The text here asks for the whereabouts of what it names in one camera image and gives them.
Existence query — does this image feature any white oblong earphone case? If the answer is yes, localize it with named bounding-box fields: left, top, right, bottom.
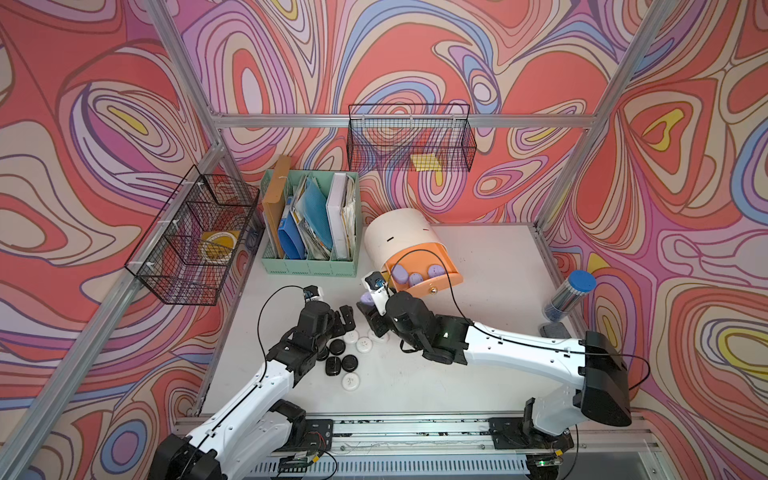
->
left=369, top=330, right=390, bottom=343

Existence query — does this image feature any white three-drawer cabinet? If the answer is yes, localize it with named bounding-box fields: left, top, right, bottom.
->
left=363, top=208, right=445, bottom=273

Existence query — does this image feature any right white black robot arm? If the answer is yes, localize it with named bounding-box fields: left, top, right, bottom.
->
left=357, top=292, right=632, bottom=436

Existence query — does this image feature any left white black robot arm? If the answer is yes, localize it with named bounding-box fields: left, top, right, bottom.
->
left=148, top=298, right=356, bottom=479

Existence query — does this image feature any white round earphone case upper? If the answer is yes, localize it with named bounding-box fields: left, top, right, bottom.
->
left=343, top=330, right=359, bottom=345

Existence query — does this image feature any black earphone case upper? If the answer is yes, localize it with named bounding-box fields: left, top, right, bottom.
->
left=328, top=339, right=346, bottom=356

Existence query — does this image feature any black oblong earphone case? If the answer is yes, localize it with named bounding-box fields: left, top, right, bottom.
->
left=325, top=356, right=342, bottom=377

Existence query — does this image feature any black earphone case right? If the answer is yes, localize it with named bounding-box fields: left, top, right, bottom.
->
left=341, top=354, right=359, bottom=373

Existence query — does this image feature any white round earphone case lower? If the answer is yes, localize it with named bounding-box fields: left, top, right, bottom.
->
left=341, top=372, right=360, bottom=392

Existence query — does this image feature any blue folder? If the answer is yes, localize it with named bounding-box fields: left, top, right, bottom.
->
left=278, top=206, right=306, bottom=260

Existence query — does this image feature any green file organizer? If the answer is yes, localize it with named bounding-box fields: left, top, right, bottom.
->
left=261, top=167, right=362, bottom=277

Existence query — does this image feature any white binder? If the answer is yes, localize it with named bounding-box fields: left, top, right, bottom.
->
left=326, top=172, right=349, bottom=261

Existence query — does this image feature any teal folder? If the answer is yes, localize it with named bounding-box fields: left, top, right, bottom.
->
left=296, top=175, right=333, bottom=258

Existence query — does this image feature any yellow tape roll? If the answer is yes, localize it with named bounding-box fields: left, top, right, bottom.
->
left=200, top=231, right=239, bottom=265

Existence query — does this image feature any brown folder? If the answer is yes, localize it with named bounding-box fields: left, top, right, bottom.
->
left=262, top=155, right=292, bottom=258

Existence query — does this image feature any blue-capped clear tube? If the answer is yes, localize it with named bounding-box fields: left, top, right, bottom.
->
left=543, top=270, right=597, bottom=322

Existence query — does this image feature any yellow sticky note pad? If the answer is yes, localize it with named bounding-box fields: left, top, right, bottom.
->
left=410, top=153, right=443, bottom=172

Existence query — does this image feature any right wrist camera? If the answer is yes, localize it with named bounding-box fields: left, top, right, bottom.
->
left=363, top=271, right=390, bottom=316

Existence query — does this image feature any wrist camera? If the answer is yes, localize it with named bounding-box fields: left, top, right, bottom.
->
left=303, top=285, right=324, bottom=302
left=363, top=271, right=390, bottom=316

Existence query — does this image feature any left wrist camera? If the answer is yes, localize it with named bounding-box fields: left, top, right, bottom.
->
left=303, top=285, right=324, bottom=302

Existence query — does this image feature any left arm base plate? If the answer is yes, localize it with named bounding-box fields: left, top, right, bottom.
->
left=280, top=419, right=334, bottom=452

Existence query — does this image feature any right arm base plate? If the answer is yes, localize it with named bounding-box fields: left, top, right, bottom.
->
left=488, top=417, right=574, bottom=452

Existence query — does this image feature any left black wire basket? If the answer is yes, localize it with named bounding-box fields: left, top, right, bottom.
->
left=124, top=166, right=264, bottom=306

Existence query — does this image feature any black wire basket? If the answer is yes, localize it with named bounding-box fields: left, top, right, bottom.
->
left=347, top=102, right=477, bottom=173
left=124, top=166, right=264, bottom=306

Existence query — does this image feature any rear black wire basket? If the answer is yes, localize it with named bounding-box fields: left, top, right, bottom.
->
left=347, top=102, right=477, bottom=173

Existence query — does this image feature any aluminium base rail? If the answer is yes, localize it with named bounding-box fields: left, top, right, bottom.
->
left=161, top=410, right=667, bottom=480

